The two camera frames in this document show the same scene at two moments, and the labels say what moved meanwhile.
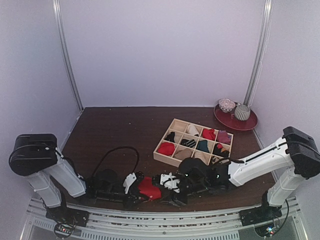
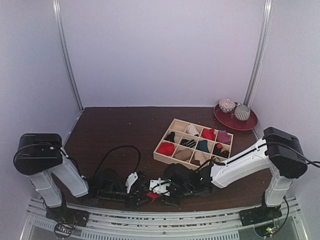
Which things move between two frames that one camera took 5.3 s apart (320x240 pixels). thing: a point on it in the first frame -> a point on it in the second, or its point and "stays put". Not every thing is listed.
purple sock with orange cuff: x=223 y=137 stays put
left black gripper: x=133 y=195 stays put
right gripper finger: x=156 y=180 -> x=146 y=186
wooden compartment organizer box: x=185 y=140 stays put
